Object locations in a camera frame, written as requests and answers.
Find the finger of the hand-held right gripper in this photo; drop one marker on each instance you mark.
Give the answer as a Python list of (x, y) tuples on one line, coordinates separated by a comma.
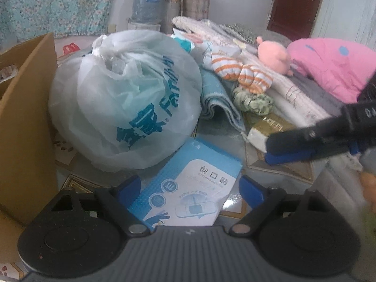
[(288, 157), (299, 136)]

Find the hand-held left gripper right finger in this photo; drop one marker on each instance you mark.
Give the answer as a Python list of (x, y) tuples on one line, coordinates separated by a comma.
[(249, 191)]

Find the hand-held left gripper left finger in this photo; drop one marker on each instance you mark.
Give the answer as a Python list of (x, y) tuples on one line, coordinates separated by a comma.
[(127, 188)]

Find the gold tissue packet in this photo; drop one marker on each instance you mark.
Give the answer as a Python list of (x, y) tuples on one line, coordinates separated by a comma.
[(264, 129)]

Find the orange white striped cloth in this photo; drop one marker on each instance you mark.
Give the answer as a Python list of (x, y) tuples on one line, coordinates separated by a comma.
[(229, 66)]

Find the brown cardboard box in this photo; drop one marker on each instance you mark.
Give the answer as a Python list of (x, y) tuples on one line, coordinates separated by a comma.
[(26, 123)]

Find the person's right forearm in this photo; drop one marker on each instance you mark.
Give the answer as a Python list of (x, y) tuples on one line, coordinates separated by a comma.
[(368, 235)]

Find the person's right hand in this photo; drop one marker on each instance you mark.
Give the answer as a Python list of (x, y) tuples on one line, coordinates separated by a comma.
[(369, 183)]

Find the white lined cloth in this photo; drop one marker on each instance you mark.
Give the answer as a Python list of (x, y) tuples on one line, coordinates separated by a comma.
[(293, 97)]

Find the blue white bandage packet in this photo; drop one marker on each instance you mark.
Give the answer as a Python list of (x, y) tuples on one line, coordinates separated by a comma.
[(182, 176)]

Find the green floral scrunchie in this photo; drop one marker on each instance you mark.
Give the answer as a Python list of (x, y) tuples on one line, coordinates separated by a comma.
[(252, 101)]

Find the pink quilt blue dots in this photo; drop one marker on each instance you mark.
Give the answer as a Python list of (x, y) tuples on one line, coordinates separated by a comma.
[(332, 64)]

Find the pink plush toy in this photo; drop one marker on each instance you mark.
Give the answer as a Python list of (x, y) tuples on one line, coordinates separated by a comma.
[(273, 55)]

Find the teal folded towel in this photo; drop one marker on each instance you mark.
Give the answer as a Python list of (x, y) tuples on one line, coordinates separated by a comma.
[(217, 100)]

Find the white plastic bag teal print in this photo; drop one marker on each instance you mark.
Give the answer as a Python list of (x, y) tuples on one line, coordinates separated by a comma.
[(132, 94)]

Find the white wooden door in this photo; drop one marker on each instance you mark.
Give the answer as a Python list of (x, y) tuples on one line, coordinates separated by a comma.
[(346, 8)]

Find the green patterned pillow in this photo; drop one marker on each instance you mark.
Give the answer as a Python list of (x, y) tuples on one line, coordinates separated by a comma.
[(243, 32)]

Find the brown wooden door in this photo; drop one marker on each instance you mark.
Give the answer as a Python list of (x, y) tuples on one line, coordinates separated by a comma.
[(293, 6)]

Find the red plastic bag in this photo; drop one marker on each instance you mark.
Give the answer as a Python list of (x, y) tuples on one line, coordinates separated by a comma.
[(71, 49)]

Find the white water dispenser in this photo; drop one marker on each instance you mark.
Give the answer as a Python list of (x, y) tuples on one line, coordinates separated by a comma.
[(141, 26)]

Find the plaid rolled mat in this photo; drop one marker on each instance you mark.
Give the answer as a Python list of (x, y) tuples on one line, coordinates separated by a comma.
[(173, 8), (196, 4)]

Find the blue water jug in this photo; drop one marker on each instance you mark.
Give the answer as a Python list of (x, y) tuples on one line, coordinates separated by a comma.
[(147, 3)]

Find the teal floral hanging cloth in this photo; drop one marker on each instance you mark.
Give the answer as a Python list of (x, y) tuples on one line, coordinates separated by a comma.
[(58, 6)]

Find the white wall socket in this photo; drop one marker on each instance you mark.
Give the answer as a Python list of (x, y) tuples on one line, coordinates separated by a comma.
[(111, 28)]

